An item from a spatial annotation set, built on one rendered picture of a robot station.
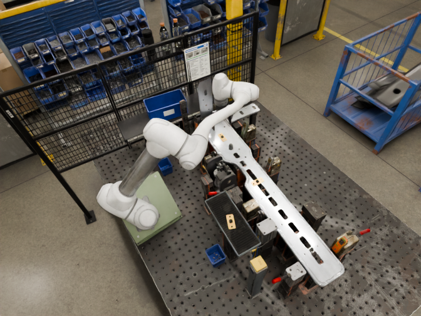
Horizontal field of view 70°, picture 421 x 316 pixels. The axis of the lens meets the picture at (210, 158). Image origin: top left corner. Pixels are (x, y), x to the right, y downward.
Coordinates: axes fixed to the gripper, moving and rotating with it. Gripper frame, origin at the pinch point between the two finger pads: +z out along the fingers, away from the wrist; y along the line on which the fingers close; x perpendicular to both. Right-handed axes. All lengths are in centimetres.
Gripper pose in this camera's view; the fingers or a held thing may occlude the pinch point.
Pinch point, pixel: (221, 125)
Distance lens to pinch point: 213.9
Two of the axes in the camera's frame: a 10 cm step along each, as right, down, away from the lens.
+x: -4.7, -6.7, 5.7
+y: 8.8, -4.0, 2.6
